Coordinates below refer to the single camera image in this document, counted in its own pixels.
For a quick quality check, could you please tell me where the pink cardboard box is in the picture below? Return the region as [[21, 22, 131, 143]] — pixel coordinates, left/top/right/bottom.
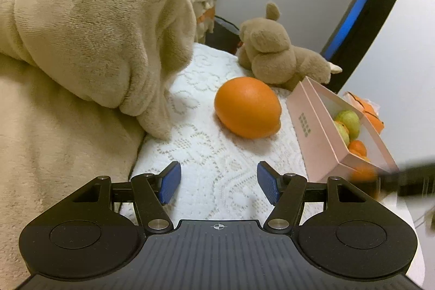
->
[[286, 77, 401, 182]]

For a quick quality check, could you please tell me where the orange plastic bag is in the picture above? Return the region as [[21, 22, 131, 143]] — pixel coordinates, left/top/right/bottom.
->
[[343, 91, 387, 134]]

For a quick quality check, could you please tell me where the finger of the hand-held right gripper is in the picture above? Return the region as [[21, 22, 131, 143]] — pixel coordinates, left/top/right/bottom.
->
[[377, 159, 435, 199]]

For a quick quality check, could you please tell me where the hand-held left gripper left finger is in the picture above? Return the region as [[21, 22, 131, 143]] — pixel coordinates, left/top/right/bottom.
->
[[72, 161, 182, 233]]

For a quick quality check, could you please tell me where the tangerine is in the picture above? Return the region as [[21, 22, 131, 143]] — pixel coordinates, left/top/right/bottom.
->
[[349, 140, 368, 158], [350, 164, 379, 185]]

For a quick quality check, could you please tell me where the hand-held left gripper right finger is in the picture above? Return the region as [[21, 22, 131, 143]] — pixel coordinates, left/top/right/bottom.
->
[[257, 161, 368, 233]]

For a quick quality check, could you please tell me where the large green pear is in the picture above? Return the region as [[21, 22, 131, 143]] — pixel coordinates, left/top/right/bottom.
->
[[335, 110, 361, 141]]

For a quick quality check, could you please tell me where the beige fleece blanket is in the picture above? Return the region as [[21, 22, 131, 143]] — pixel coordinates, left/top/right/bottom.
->
[[0, 0, 218, 280]]

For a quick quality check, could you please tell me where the brown plush toy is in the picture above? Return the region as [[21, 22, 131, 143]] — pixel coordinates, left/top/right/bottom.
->
[[236, 1, 343, 93]]

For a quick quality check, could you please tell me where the large orange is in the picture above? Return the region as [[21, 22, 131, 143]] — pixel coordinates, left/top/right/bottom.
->
[[214, 77, 282, 139]]

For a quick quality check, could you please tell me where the dark door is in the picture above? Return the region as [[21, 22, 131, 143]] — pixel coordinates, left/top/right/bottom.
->
[[321, 0, 413, 61]]

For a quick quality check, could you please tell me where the black cable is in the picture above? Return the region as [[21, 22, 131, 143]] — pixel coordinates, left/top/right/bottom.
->
[[214, 15, 243, 36]]

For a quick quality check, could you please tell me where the white lace mat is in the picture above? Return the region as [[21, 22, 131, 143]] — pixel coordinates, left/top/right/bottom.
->
[[130, 42, 327, 223]]

